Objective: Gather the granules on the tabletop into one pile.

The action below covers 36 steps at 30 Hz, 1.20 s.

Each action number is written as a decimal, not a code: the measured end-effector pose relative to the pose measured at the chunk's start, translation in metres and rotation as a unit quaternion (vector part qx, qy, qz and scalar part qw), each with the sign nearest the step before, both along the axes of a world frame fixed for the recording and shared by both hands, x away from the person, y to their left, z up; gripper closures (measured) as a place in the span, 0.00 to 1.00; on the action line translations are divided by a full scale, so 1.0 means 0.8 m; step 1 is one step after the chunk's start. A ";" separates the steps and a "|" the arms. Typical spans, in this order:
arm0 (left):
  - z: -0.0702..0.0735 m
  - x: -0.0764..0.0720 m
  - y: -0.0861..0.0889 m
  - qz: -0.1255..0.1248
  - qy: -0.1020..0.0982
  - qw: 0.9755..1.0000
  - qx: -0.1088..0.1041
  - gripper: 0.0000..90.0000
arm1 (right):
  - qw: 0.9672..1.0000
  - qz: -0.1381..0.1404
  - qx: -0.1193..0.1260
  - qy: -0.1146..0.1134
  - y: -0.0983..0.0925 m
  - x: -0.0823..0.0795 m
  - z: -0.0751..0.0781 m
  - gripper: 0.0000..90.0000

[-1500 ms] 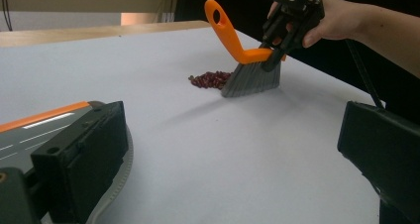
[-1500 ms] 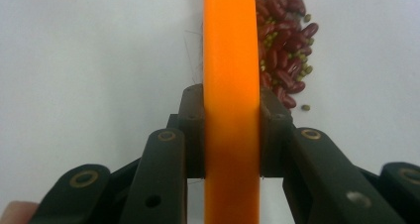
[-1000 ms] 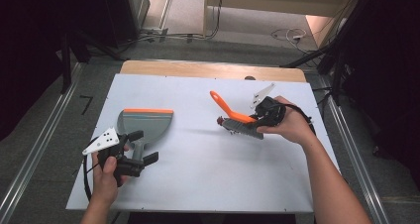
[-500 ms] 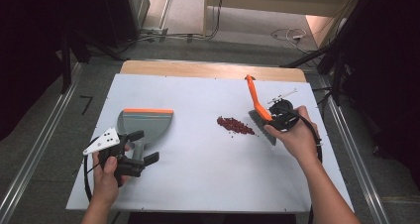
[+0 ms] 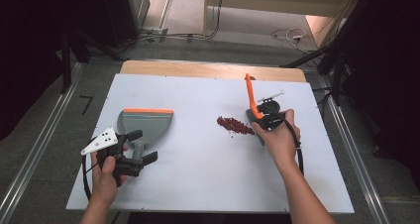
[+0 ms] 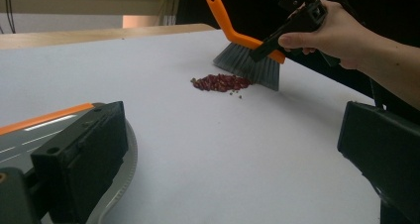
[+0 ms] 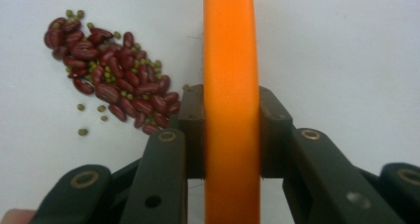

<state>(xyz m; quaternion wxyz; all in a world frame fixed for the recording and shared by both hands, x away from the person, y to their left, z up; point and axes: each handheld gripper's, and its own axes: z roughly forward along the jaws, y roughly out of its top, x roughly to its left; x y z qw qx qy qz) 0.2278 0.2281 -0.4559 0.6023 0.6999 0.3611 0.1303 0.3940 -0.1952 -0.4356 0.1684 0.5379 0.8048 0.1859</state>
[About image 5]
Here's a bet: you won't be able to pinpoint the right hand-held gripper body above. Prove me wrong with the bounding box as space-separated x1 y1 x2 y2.
257 90 287 132

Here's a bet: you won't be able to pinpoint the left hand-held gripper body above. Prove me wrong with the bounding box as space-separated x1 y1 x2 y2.
80 127 146 188

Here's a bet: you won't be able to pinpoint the grey dustpan with orange edge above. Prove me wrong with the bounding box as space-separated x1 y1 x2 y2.
116 108 175 165

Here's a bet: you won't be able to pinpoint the orange brush with grey bristles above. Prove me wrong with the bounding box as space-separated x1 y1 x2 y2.
244 72 268 147

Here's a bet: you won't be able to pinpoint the red beans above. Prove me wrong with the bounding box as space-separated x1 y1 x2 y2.
215 115 257 141

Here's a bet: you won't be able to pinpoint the person's right hand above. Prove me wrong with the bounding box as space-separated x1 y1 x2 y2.
252 108 302 172

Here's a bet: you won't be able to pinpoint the person's left hand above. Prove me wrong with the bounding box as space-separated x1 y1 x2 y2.
89 144 131 208

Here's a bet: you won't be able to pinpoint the white board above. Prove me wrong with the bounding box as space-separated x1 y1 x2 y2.
64 72 356 216

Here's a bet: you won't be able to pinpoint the black metal stand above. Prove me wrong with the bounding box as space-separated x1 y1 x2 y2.
59 32 73 95
331 47 345 107

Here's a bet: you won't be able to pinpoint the wooden table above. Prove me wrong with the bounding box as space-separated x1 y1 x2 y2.
119 59 308 84

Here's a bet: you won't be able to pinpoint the dark curtain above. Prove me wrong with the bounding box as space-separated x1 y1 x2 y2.
0 0 110 143
326 0 420 188

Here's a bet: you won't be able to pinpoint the black cabinet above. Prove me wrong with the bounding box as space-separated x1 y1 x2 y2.
100 0 151 49

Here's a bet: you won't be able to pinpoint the upright aluminium profile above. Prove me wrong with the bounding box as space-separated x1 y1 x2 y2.
157 0 178 38

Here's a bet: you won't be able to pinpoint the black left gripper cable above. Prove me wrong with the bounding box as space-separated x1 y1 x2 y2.
80 135 101 202

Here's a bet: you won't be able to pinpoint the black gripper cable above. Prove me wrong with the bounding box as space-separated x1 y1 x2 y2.
263 104 305 177
80 135 101 202

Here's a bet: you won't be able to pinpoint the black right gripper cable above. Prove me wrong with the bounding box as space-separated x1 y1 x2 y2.
263 104 305 177

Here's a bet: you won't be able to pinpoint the aluminium floor rail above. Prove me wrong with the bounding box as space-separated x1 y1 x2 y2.
0 62 84 224
317 74 391 224

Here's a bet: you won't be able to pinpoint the white cable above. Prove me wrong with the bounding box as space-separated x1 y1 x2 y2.
270 27 309 48

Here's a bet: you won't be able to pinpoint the bundle of floor cables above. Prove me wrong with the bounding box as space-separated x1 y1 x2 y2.
113 0 227 55

